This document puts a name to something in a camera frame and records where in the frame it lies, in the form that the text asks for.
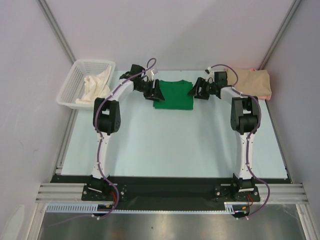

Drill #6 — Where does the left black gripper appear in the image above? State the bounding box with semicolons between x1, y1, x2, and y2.
135;79;165;102

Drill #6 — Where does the green t shirt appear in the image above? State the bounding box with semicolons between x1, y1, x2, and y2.
153;80;194;111

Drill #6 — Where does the white plastic basket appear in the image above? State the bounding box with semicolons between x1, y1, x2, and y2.
56;58;116;111

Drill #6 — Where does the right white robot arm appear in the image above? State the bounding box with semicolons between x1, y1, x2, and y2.
188;70;261;201

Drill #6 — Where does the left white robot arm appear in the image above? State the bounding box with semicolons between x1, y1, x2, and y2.
91;62;165;179

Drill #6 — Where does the folded tan t shirt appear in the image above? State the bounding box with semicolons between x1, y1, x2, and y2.
226;68;272;100

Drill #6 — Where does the cream t shirt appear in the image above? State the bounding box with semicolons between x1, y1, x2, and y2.
75;65;112;104

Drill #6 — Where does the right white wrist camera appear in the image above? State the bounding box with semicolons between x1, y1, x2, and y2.
205;67;215;83

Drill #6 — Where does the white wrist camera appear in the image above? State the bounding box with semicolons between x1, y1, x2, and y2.
147;68;158;81
205;67;215;83

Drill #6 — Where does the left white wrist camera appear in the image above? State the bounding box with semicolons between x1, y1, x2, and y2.
147;68;158;81

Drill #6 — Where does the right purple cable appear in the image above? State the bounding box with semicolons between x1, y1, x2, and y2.
206;63;272;221

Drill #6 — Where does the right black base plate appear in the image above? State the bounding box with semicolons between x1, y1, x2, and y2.
213;184;261;202

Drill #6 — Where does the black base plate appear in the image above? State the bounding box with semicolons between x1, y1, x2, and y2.
213;184;261;202
81;176;128;202

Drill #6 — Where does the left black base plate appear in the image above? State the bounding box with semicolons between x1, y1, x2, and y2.
81;176;128;202

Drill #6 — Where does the right grey cable duct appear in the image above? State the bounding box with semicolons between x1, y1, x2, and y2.
224;202;250;215

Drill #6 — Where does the grey cable duct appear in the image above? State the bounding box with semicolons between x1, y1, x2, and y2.
224;202;250;215
46;203;113;214

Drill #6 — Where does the aluminium front rail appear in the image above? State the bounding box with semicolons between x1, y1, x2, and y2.
35;183;309;204

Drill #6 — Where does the right aluminium corner post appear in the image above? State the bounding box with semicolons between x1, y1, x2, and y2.
258;0;304;70

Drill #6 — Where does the aluminium corner post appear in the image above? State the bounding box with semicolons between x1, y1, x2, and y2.
258;0;304;70
36;0;76;65

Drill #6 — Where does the left aluminium corner post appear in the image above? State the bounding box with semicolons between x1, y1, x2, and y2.
36;0;76;65

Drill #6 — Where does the left grey cable duct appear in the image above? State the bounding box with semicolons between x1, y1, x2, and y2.
46;203;113;214

